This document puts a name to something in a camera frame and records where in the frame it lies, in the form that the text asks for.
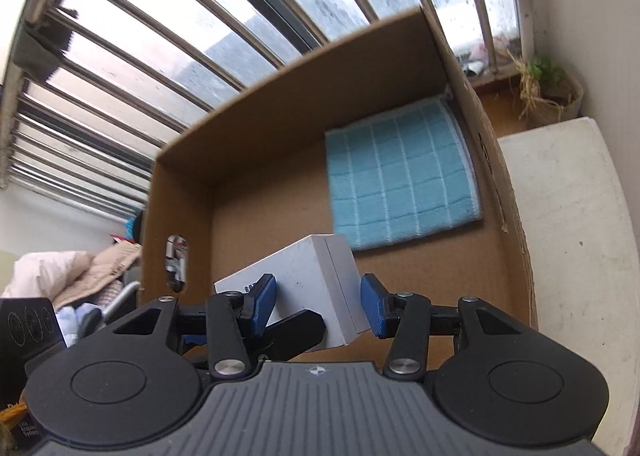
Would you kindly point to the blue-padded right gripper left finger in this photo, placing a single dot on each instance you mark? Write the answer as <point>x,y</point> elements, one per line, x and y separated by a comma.
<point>235,322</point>

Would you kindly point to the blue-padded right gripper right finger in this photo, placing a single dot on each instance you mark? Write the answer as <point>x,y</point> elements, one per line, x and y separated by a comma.
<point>403,317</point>

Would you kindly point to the finger of the left gripper seen below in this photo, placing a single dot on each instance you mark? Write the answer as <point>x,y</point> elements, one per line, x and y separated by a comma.
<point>279,342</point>

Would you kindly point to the white small box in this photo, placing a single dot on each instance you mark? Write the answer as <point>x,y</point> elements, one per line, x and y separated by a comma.
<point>317,273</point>

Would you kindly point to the teal striped cloth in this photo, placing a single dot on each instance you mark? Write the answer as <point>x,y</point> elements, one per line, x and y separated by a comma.
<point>400,175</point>

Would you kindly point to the black wheelchair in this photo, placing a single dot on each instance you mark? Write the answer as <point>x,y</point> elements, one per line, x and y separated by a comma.
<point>95,296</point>

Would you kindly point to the pile of clothes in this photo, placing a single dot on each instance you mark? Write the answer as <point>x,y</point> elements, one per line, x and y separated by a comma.
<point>43,275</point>

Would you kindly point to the brown cardboard box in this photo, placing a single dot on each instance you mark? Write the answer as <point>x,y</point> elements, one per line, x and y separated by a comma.
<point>251,179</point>

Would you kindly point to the dried plant pot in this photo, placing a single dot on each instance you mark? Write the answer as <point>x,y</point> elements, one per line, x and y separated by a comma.
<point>549,94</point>

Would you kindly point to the metal window railing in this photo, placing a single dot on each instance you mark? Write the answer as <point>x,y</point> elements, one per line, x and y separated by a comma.
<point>92,90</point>

